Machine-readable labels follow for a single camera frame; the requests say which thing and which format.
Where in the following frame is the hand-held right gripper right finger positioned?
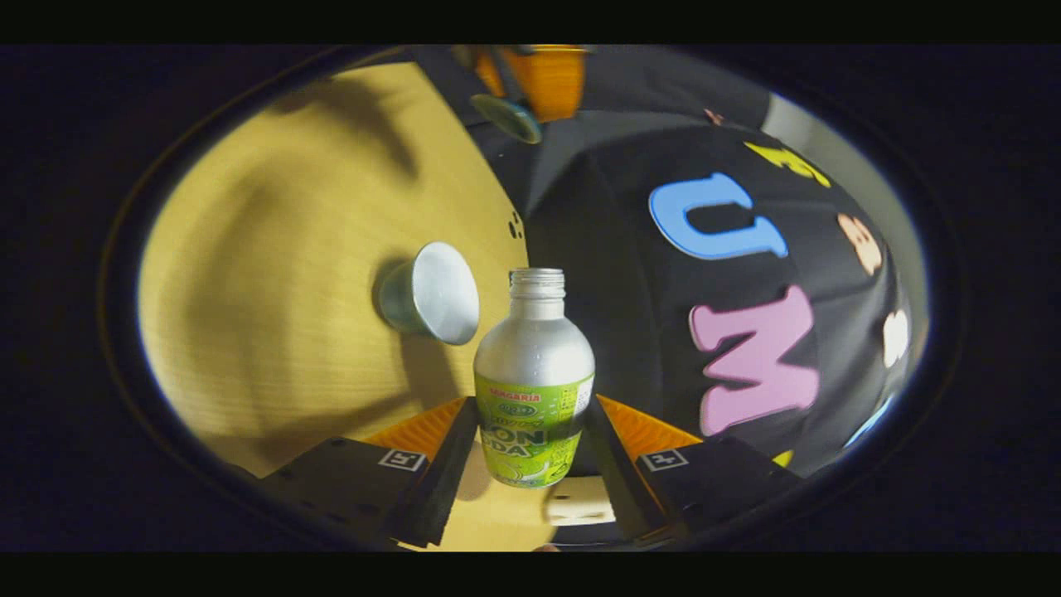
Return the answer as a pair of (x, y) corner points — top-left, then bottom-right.
(580, 394), (803, 544)

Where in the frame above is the teal teacup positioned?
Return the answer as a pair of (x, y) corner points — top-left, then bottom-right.
(377, 241), (482, 347)

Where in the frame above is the white toaster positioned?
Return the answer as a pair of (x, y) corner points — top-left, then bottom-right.
(543, 475), (618, 527)

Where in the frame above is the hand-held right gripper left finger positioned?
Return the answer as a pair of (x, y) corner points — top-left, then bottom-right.
(257, 396), (480, 548)

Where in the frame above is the teal teacup lid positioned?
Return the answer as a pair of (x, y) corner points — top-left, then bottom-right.
(470, 93), (544, 146)

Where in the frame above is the black backdrop cloth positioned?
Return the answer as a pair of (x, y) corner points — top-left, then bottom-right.
(414, 46), (929, 548)

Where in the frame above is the silver green-label water bottle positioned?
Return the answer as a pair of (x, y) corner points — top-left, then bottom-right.
(473, 267), (596, 489)

